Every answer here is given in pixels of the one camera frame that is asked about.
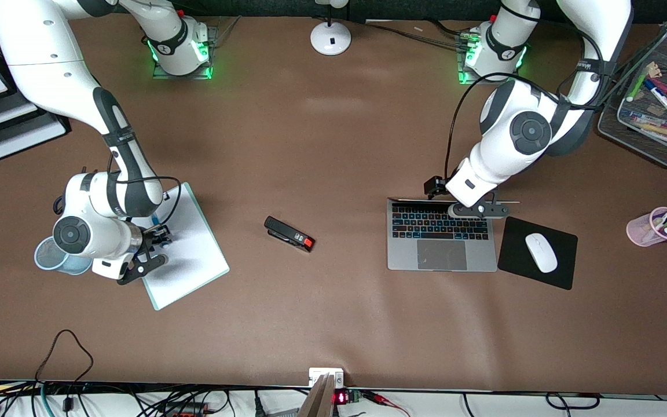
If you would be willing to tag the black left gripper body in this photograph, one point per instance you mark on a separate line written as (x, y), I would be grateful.
(436, 186)

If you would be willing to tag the silver laptop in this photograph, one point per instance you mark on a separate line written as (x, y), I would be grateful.
(440, 255)

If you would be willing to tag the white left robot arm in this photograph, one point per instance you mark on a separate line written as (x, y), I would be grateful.
(513, 145)

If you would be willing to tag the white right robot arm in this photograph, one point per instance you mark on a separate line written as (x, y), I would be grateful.
(50, 63)

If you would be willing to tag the green marker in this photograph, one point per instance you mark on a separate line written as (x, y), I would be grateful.
(637, 87)

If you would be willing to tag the teal clipboard with white paper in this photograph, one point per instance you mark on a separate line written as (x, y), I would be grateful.
(194, 260)

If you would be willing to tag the black scissors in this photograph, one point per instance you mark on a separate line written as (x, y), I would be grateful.
(56, 204)

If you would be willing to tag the blue mesh pen cup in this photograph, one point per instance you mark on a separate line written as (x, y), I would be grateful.
(44, 260)

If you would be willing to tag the black mouse pad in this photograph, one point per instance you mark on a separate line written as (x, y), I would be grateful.
(513, 260)

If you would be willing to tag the white computer mouse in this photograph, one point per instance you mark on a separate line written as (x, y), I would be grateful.
(541, 252)

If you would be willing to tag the black red stapler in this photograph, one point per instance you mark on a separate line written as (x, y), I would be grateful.
(287, 233)

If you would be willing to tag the orange power strip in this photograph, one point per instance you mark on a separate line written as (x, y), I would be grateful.
(186, 410)

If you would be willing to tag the black stacked paper tray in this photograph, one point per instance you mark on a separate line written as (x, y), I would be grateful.
(21, 136)

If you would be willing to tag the white round stand base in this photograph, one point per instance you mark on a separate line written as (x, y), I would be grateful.
(330, 39)

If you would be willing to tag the small white box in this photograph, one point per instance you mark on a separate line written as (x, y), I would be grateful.
(316, 373)

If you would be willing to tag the pink mesh pen cup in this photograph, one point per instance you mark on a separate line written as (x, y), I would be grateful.
(640, 231)

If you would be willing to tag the black mesh desk organizer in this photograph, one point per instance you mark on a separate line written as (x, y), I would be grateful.
(646, 147)

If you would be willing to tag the red LED circuit board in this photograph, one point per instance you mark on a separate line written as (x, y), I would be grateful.
(346, 397)

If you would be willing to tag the wooden camera stand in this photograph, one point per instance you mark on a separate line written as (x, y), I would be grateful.
(319, 399)

